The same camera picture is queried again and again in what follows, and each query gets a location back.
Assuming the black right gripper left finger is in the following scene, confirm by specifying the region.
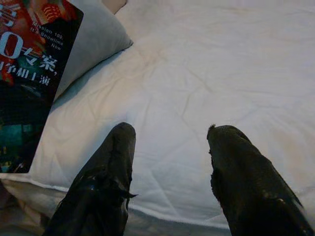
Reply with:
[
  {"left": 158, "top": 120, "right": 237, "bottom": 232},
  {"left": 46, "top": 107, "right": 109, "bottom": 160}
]
[{"left": 43, "top": 122, "right": 137, "bottom": 236}]

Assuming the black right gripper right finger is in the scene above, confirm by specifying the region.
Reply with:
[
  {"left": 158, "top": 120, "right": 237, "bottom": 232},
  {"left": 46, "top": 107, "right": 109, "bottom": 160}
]
[{"left": 206, "top": 124, "right": 315, "bottom": 236}]

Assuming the dark book with red cover art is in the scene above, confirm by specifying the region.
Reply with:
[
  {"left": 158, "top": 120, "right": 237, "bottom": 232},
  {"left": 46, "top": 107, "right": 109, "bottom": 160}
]
[{"left": 0, "top": 0, "right": 85, "bottom": 174}]

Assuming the grey pillow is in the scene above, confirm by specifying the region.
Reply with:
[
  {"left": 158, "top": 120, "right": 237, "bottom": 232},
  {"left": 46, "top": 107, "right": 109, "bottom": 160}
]
[{"left": 53, "top": 0, "right": 134, "bottom": 102}]

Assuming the white quilted mattress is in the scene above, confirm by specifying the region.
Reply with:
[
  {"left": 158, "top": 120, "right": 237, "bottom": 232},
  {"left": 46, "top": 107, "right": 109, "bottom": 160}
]
[{"left": 0, "top": 0, "right": 315, "bottom": 236}]

